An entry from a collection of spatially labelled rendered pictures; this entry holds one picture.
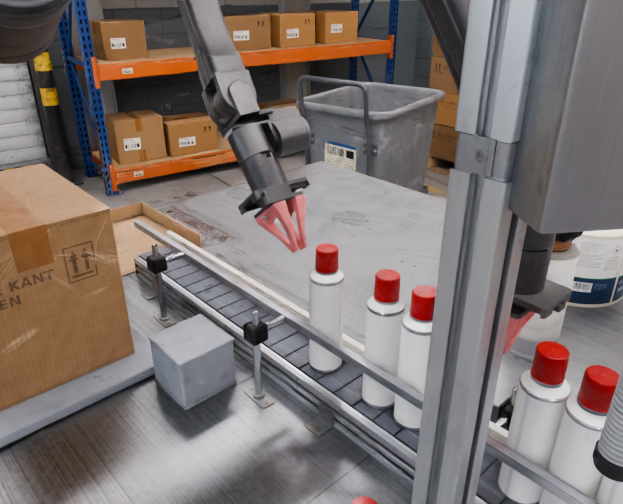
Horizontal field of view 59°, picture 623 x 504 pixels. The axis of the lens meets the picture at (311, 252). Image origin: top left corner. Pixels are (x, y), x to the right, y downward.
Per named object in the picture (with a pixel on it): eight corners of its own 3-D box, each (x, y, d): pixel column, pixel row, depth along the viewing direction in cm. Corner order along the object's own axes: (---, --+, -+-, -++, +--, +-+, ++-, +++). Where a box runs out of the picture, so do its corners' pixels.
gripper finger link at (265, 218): (331, 234, 84) (305, 179, 85) (295, 248, 79) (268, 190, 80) (309, 249, 89) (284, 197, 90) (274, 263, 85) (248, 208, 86)
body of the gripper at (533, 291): (492, 271, 71) (501, 218, 68) (570, 303, 64) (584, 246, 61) (463, 288, 67) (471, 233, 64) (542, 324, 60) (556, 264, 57)
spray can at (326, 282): (348, 363, 88) (353, 248, 79) (325, 378, 85) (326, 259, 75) (325, 349, 91) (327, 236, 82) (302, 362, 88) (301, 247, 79)
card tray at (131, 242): (202, 249, 136) (200, 234, 134) (99, 284, 120) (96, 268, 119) (143, 214, 156) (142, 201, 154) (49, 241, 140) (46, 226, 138)
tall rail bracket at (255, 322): (292, 385, 91) (291, 299, 83) (257, 405, 86) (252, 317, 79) (280, 375, 93) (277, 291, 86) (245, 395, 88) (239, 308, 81)
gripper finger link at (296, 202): (326, 236, 83) (299, 181, 84) (289, 250, 79) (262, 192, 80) (303, 251, 88) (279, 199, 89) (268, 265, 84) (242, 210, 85)
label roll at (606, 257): (504, 287, 109) (516, 220, 103) (530, 250, 124) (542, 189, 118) (616, 319, 99) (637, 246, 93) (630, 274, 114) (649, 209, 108)
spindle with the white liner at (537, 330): (566, 346, 92) (610, 174, 79) (540, 369, 87) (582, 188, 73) (517, 323, 98) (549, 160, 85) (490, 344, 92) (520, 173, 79)
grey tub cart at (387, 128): (359, 191, 411) (364, 56, 368) (438, 210, 378) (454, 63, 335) (285, 231, 347) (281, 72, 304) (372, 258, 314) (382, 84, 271)
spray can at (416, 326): (438, 418, 77) (455, 291, 68) (415, 437, 74) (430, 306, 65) (408, 399, 80) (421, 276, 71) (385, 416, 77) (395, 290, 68)
